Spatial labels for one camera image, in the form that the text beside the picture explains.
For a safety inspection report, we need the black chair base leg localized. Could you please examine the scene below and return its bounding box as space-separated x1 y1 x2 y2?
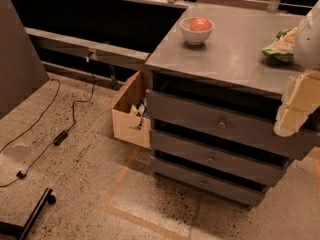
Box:
0 188 56 240

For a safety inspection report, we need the middle grey drawer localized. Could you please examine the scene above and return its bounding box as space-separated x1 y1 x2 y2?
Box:
150 130 287 186

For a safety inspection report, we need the red apple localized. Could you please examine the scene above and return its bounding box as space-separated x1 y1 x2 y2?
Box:
190 17 212 32

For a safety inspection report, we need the green yellow chip bag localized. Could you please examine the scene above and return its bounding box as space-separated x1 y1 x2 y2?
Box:
261 27 297 63

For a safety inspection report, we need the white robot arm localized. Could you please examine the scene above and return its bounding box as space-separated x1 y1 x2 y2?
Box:
274 1 320 137

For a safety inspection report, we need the grey metal railing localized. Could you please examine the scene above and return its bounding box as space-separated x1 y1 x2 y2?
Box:
25 27 149 71

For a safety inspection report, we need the grey drawer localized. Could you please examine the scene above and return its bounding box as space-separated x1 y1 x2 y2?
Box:
150 130 287 186
146 90 320 160
150 156 268 208

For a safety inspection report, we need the white ceramic bowl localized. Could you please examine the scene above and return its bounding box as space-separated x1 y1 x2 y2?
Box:
179 17 214 45

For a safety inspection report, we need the top grey drawer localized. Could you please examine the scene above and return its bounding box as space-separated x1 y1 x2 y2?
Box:
146 90 320 160

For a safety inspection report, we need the black power adapter cable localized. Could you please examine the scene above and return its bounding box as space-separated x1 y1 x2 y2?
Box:
0 49 98 189

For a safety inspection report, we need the bottom grey drawer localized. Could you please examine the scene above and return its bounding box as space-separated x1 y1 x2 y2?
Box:
150 156 268 208

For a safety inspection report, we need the grey drawer cabinet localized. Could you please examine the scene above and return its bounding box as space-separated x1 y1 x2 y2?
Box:
147 5 319 196

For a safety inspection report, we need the cardboard box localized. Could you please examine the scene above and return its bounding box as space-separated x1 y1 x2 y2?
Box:
106 70 151 148

